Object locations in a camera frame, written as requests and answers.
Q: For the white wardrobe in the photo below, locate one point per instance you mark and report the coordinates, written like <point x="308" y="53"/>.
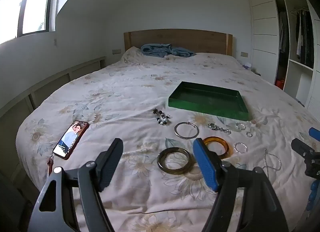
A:
<point x="265" y="22"/>

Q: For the silver wristwatch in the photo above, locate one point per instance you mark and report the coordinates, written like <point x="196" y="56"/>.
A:
<point x="213" y="126"/>

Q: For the green tray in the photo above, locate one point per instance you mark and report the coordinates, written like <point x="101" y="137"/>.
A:
<point x="210" y="97"/>

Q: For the wooden headboard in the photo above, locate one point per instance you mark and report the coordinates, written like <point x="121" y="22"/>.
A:
<point x="175" y="38"/>

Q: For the olive green bangle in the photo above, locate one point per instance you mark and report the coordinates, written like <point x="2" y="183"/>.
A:
<point x="160" y="160"/>

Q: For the thin silver bangle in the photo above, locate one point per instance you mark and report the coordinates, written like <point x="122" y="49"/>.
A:
<point x="186" y="138"/>

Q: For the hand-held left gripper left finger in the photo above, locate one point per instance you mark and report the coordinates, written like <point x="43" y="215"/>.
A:
<point x="112" y="162"/>

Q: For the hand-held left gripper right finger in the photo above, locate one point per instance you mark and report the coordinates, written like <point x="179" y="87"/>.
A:
<point x="205" y="164"/>

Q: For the amber bangle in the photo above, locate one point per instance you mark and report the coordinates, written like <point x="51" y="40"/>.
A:
<point x="225" y="147"/>

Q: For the blue blanket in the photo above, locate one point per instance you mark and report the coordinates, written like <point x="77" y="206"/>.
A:
<point x="160" y="50"/>

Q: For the wall socket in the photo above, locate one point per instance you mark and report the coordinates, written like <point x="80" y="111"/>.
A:
<point x="244" y="54"/>
<point x="116" y="51"/>

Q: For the smartphone in red case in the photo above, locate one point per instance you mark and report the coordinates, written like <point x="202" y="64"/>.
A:
<point x="70" y="139"/>

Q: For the tissue pack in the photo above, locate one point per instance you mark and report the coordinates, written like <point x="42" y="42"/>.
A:
<point x="247" y="65"/>

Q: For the hanging clothes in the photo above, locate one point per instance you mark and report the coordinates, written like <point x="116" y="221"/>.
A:
<point x="305" y="37"/>
<point x="283" y="32"/>

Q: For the window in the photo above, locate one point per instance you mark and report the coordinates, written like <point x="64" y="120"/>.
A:
<point x="35" y="4"/>

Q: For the floral bedsheet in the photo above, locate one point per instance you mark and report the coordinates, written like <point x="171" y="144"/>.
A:
<point x="112" y="97"/>

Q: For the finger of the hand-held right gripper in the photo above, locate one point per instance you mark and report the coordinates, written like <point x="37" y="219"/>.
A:
<point x="315" y="133"/>
<point x="301" y="147"/>

